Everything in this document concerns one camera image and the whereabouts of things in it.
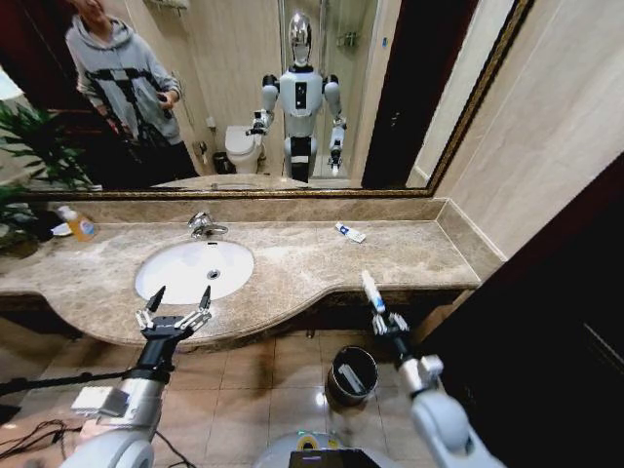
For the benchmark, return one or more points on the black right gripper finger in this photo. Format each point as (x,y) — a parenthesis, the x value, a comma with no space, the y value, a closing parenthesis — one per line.
(378,323)
(399,322)

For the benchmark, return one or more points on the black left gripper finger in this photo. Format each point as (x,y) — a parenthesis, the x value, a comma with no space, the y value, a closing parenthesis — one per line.
(155,300)
(205,298)

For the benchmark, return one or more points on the white blue tube trash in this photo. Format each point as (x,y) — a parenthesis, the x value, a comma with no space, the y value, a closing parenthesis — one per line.
(371,288)

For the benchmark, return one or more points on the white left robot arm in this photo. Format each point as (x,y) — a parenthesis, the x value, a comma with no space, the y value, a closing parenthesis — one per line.
(122,446)

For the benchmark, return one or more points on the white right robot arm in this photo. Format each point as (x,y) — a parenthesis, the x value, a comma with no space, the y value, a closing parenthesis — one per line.
(439,424)

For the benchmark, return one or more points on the chrome sink drain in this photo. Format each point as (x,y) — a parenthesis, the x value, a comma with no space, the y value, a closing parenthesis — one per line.
(213,274)

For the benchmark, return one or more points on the white oval sink basin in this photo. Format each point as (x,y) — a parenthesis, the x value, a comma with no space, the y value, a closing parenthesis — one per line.
(190,268)

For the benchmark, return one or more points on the black round trash bin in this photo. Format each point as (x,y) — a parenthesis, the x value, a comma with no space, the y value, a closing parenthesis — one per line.
(352,378)

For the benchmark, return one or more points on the white trash piece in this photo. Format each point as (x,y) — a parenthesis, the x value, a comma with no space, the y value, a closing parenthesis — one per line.
(350,378)

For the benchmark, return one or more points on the chrome faucet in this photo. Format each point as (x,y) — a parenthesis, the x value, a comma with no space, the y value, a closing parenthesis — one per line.
(200,225)

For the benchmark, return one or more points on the white blue toothpaste tube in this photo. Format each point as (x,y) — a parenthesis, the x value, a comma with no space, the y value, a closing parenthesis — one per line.
(350,232)

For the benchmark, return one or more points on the orange soap pump bottle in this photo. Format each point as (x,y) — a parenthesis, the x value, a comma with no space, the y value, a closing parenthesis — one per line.
(82,228)

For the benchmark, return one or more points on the dark wooden door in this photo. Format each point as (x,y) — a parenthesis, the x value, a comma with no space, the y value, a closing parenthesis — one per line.
(546,317)

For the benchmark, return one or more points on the mirrored white toilet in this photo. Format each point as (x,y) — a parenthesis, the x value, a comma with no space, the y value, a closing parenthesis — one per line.
(241,146)

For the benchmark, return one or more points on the green leafy plant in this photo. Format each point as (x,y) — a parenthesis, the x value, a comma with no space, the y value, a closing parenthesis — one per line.
(34,141)

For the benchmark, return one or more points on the person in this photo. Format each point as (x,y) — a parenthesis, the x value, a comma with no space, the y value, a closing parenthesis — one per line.
(124,83)

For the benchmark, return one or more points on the mirrored white robot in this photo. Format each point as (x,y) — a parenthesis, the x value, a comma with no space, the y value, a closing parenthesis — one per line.
(302,97)

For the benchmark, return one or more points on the large framed wall mirror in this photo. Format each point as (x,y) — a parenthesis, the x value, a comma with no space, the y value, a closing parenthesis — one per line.
(234,73)

